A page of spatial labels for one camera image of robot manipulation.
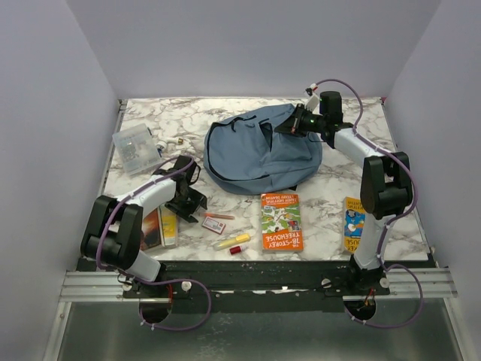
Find yellow highlighter pen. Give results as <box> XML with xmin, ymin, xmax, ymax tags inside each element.
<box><xmin>213</xmin><ymin>233</ymin><xmax>250</xmax><ymax>251</ymax></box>

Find dark sunset cover book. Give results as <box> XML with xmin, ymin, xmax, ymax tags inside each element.
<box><xmin>140</xmin><ymin>208</ymin><xmax>163</xmax><ymax>251</ymax></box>

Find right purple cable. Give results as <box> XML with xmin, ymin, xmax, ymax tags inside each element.
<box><xmin>306</xmin><ymin>78</ymin><xmax>425</xmax><ymax>328</ymax></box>

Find orange pencil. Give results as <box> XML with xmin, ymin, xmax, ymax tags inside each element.
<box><xmin>204</xmin><ymin>213</ymin><xmax>235</xmax><ymax>220</ymax></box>

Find orange treehouse book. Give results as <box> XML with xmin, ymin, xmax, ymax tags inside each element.
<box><xmin>260</xmin><ymin>193</ymin><xmax>304</xmax><ymax>252</ymax></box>

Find aluminium mounting rail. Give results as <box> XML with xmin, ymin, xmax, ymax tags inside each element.
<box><xmin>60</xmin><ymin>268</ymin><xmax>458</xmax><ymax>303</ymax></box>

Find clear plastic storage box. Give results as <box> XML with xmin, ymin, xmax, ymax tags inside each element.
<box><xmin>112</xmin><ymin>123</ymin><xmax>161</xmax><ymax>176</ymax></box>

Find red white eraser box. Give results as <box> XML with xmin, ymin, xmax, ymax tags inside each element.
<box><xmin>202</xmin><ymin>217</ymin><xmax>225</xmax><ymax>235</ymax></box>

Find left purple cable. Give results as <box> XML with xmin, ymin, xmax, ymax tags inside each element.
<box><xmin>95</xmin><ymin>156</ymin><xmax>212</xmax><ymax>332</ymax></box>

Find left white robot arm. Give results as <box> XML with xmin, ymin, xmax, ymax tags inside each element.
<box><xmin>80</xmin><ymin>156</ymin><xmax>207</xmax><ymax>297</ymax></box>

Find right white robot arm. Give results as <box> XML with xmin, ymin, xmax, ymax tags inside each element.
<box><xmin>274</xmin><ymin>91</ymin><xmax>413</xmax><ymax>295</ymax></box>

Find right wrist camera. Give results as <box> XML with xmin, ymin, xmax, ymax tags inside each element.
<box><xmin>305</xmin><ymin>93</ymin><xmax>320</xmax><ymax>112</ymax></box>

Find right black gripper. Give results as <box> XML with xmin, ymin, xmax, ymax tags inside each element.
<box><xmin>275</xmin><ymin>105</ymin><xmax>326</xmax><ymax>138</ymax></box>

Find yellow cover book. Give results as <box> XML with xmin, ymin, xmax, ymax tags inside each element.
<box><xmin>159</xmin><ymin>205</ymin><xmax>178</xmax><ymax>248</ymax></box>

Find yellow blue treehouse book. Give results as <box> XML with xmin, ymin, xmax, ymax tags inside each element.
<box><xmin>342</xmin><ymin>197</ymin><xmax>365</xmax><ymax>253</ymax></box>

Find purple cable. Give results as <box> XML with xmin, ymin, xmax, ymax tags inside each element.
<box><xmin>95</xmin><ymin>156</ymin><xmax>212</xmax><ymax>332</ymax></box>
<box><xmin>306</xmin><ymin>78</ymin><xmax>425</xmax><ymax>328</ymax></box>

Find small red cap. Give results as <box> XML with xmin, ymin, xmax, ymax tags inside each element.
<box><xmin>229</xmin><ymin>246</ymin><xmax>244</xmax><ymax>255</ymax></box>

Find white plastic fitting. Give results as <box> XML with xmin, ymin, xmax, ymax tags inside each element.
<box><xmin>156</xmin><ymin>138</ymin><xmax>184</xmax><ymax>152</ymax></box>

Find blue student backpack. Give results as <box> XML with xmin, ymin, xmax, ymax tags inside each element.
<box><xmin>204</xmin><ymin>104</ymin><xmax>322</xmax><ymax>196</ymax></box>

